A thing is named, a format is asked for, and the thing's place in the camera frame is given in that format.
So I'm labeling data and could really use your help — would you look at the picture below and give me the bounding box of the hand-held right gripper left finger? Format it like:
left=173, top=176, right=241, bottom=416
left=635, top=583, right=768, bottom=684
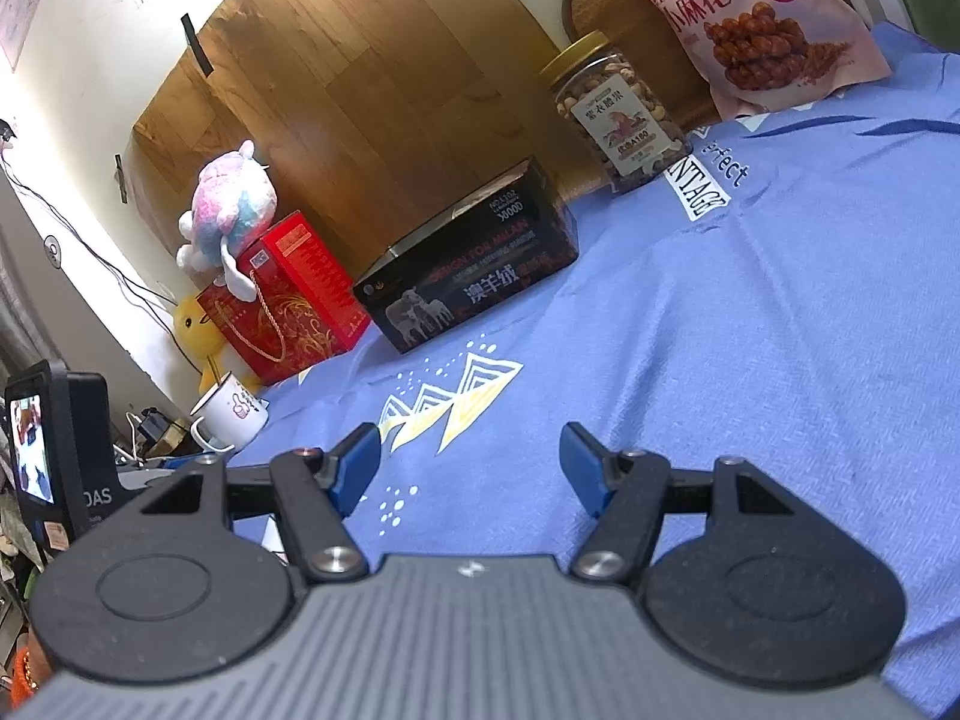
left=139, top=422, right=383, bottom=586

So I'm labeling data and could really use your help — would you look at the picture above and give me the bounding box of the clear nut jar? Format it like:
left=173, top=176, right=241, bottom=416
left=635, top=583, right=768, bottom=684
left=538, top=31, right=695, bottom=197

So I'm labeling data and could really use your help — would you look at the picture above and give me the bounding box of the blue printed cloth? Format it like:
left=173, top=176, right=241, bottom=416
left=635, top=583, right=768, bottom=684
left=223, top=21, right=960, bottom=720

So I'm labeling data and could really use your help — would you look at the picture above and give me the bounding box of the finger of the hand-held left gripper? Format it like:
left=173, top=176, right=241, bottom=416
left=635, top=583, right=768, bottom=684
left=112, top=454, right=203, bottom=500

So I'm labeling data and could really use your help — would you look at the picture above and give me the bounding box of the wooden board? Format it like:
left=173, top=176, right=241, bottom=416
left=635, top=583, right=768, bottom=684
left=131, top=0, right=875, bottom=295

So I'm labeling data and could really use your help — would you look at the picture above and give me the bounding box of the black printed cardboard box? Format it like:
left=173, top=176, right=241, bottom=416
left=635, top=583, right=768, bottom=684
left=352, top=156, right=581, bottom=353

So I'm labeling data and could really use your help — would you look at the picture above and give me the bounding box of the pink white plush toy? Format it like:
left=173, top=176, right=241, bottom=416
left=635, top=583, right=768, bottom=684
left=178, top=141, right=275, bottom=298

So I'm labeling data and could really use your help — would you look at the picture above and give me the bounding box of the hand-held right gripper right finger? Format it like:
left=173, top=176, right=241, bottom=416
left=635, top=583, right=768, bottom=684
left=559, top=422, right=797, bottom=586

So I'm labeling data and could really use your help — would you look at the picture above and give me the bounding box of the pink snack bag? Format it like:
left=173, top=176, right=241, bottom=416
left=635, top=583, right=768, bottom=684
left=604, top=0, right=893, bottom=122

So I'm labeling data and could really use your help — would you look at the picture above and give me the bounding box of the yellow duck plush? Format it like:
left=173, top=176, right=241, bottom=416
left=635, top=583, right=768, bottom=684
left=172, top=294, right=263, bottom=395

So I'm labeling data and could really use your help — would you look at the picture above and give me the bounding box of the grey curtain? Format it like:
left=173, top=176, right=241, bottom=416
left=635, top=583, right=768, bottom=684
left=0, top=270, right=46, bottom=383

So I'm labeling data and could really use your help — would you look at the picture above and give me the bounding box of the black power adapter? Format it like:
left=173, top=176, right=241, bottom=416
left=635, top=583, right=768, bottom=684
left=139, top=406, right=185, bottom=443

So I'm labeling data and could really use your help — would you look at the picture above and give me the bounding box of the white printed mug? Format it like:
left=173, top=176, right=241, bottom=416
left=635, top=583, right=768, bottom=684
left=189, top=373, right=272, bottom=453

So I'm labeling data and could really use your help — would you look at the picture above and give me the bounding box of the red gift box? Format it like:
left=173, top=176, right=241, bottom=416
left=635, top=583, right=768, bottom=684
left=196, top=210, right=373, bottom=388

